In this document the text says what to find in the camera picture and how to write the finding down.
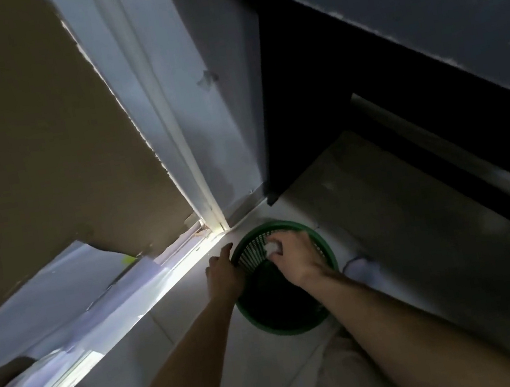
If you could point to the person's right hand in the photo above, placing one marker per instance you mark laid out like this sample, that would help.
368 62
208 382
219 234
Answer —
297 257

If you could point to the white door frame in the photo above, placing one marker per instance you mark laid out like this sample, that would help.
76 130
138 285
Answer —
146 97

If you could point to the clear plastic sleeve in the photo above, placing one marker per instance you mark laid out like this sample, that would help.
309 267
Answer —
272 248

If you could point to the brown torn board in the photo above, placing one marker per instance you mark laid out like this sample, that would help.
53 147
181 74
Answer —
32 140

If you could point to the person's beige trouser leg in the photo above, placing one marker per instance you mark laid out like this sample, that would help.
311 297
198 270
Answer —
349 375

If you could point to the person's left forearm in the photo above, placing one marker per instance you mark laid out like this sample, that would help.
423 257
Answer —
179 384

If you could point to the person's right forearm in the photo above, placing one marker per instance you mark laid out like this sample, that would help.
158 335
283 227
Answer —
416 339

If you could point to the person's left hand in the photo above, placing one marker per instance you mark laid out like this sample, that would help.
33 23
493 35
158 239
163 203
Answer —
222 276

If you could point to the person's white shoe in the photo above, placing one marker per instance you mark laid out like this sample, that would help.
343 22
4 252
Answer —
363 272

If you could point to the green mesh wastebasket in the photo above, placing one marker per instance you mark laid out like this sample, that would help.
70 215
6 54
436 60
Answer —
273 305

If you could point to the black table side panel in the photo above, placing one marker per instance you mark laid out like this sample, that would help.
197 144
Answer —
304 109

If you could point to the white paper sheets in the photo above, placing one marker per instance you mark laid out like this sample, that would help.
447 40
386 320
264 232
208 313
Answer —
59 306

